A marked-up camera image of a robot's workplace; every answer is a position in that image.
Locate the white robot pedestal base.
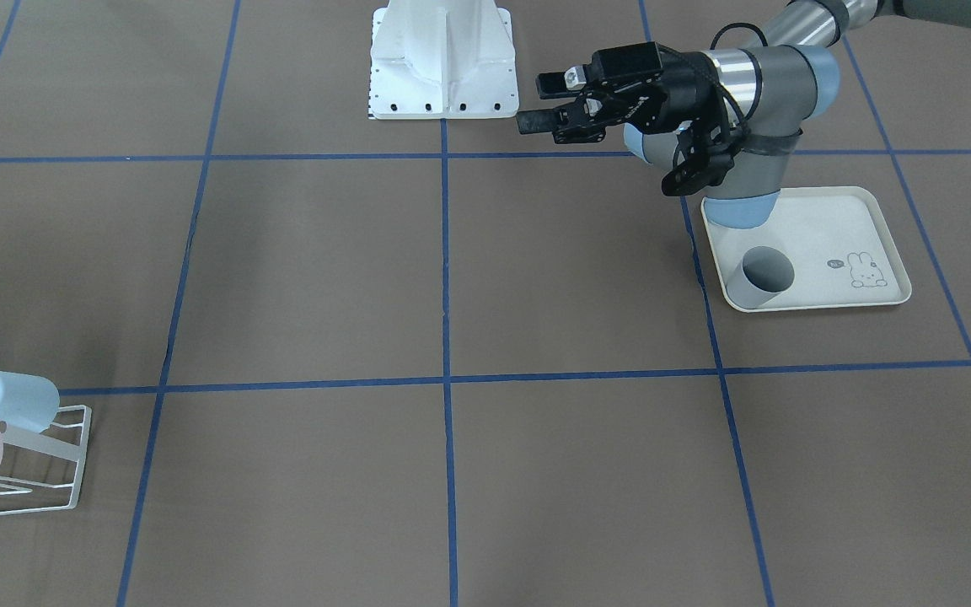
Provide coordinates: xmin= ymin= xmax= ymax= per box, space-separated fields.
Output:
xmin=367 ymin=1 xmax=519 ymax=121

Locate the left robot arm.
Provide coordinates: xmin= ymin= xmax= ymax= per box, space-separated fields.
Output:
xmin=516 ymin=1 xmax=971 ymax=229

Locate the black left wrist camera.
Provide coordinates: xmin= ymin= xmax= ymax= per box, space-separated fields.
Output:
xmin=660 ymin=124 xmax=740 ymax=197

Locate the light blue cup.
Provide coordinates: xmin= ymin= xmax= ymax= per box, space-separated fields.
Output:
xmin=0 ymin=370 xmax=61 ymax=433

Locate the grey cup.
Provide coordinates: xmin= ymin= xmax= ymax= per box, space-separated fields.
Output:
xmin=725 ymin=246 xmax=797 ymax=310

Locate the cream plastic tray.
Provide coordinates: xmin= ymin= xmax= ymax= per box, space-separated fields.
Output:
xmin=700 ymin=187 xmax=913 ymax=314

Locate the white wire cup rack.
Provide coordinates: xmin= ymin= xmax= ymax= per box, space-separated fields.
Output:
xmin=0 ymin=405 xmax=94 ymax=516

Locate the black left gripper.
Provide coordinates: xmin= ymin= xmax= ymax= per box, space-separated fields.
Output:
xmin=516 ymin=42 xmax=718 ymax=141

